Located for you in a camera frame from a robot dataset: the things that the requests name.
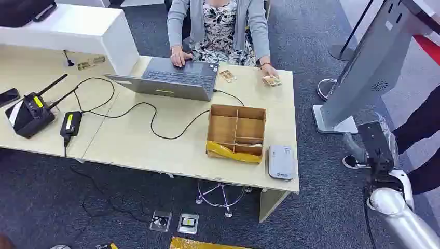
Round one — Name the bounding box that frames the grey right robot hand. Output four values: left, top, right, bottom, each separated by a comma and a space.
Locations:
342, 120, 404, 188

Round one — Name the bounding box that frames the stack of golden cards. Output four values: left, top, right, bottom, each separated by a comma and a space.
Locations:
262, 75, 283, 87

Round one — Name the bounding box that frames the clear plastic hand cover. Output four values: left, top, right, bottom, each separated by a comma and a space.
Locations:
376, 113, 400, 168

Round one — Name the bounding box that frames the person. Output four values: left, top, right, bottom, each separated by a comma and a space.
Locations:
342, 86, 440, 195
167, 0, 280, 87

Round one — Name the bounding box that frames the round chrome stand base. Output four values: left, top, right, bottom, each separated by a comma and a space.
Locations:
317, 78, 339, 102

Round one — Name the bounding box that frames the grey kiosk stand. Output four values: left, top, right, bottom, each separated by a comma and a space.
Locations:
312, 0, 440, 135

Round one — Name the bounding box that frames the flat grey card reader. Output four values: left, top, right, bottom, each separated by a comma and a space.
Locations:
268, 144, 295, 181

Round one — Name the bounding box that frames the pale desk leg panel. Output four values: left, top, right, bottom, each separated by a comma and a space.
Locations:
258, 188, 291, 224

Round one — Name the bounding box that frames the person's left hand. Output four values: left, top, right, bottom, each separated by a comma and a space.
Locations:
260, 63, 280, 83

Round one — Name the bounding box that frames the person's hand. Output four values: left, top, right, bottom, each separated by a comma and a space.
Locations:
170, 45, 194, 68
260, 63, 280, 83

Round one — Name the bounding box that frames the yellow tape strip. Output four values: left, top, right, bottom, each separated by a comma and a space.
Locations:
206, 140, 263, 164

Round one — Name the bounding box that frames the wooden divided card box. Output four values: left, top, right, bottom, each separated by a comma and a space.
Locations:
206, 104, 267, 164

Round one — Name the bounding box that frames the chrome stool base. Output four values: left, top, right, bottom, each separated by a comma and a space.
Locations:
195, 180, 253, 219

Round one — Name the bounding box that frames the metal floor socket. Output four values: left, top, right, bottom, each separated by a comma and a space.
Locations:
149, 210, 173, 233
177, 213, 200, 235

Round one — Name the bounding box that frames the grey laptop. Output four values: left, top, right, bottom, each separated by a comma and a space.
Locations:
104, 57, 219, 102

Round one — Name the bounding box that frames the person's right hand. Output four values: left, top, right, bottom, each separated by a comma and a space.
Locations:
170, 45, 194, 68

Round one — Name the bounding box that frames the black power adapter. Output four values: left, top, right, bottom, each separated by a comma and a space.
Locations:
59, 110, 83, 157

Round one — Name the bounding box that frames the white desk riser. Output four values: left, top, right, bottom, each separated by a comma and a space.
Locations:
0, 3, 140, 76

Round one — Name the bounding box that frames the black router with antennas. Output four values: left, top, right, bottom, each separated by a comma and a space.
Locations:
5, 74, 80, 139

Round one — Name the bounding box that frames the black phone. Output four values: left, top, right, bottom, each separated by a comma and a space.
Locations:
0, 88, 21, 108

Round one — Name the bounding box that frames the black bag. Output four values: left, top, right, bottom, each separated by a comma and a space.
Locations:
0, 0, 58, 28

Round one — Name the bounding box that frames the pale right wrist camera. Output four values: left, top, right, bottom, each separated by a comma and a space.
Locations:
390, 169, 415, 210

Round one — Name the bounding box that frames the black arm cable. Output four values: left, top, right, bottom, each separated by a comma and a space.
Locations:
362, 185, 379, 249

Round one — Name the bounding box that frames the black laptop power cable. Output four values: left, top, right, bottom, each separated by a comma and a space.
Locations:
73, 77, 245, 141

